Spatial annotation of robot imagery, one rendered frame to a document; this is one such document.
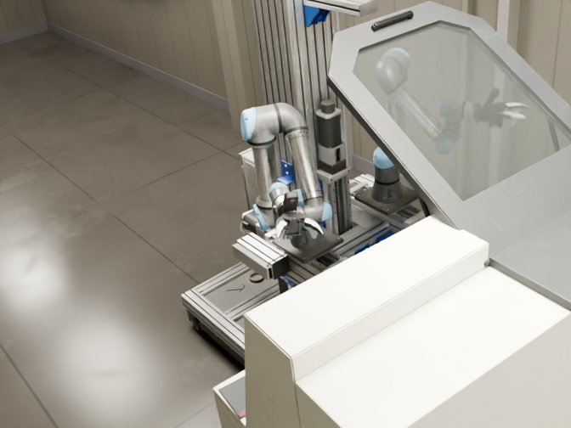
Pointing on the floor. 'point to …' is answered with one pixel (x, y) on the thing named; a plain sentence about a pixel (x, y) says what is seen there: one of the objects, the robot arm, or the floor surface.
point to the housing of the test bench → (464, 352)
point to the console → (345, 313)
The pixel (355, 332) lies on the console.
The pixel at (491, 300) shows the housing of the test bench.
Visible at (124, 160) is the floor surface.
